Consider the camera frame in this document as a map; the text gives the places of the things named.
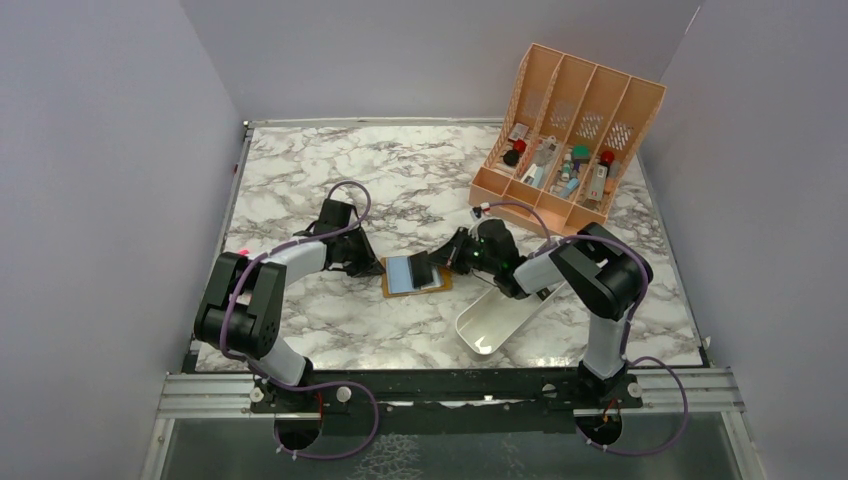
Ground green round cap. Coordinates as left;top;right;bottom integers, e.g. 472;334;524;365
572;145;591;163

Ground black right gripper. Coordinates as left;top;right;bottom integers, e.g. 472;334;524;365
424;227;499;275

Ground white plastic tray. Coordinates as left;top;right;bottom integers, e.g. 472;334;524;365
455;282;565;357

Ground yellow leather card holder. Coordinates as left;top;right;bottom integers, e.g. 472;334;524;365
381;256;453;298

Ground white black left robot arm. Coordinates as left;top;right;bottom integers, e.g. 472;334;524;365
194;199;384;411

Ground black credit card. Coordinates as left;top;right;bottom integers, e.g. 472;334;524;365
408;251;433;290

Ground black round cap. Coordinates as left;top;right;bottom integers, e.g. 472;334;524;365
502;149;521;167

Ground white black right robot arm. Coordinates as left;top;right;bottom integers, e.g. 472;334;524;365
428;219;653;407

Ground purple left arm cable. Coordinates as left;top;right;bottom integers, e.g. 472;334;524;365
218;180;374;392

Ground white red tube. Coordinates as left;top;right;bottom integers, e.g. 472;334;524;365
586;163;608;202

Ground peach desk organizer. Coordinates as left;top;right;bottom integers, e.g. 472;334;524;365
469;44;667;235

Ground black mounting rail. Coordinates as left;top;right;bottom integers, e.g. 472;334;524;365
249;367;643;436

